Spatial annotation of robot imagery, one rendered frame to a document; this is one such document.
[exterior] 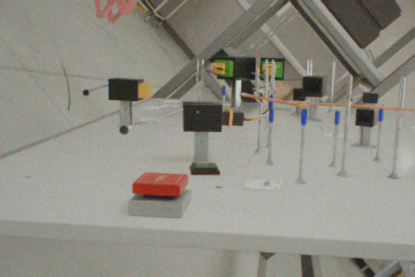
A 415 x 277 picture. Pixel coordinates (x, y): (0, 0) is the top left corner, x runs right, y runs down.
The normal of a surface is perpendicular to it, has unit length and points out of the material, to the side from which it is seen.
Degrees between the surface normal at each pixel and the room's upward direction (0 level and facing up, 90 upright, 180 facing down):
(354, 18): 90
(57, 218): 47
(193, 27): 90
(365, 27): 90
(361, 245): 90
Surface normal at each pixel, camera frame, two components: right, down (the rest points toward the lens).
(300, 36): -0.16, 0.07
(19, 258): 0.75, -0.64
